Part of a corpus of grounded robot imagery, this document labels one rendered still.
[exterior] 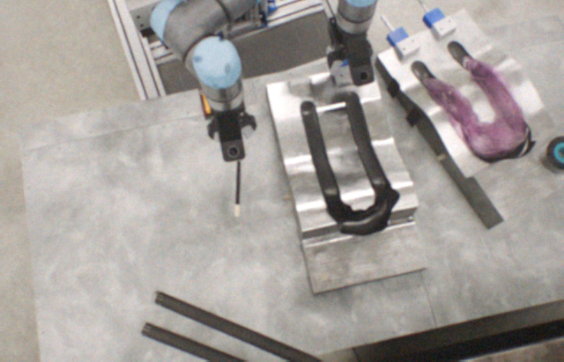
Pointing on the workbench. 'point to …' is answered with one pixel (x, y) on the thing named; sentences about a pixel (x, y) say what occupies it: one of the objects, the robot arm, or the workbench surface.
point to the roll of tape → (550, 157)
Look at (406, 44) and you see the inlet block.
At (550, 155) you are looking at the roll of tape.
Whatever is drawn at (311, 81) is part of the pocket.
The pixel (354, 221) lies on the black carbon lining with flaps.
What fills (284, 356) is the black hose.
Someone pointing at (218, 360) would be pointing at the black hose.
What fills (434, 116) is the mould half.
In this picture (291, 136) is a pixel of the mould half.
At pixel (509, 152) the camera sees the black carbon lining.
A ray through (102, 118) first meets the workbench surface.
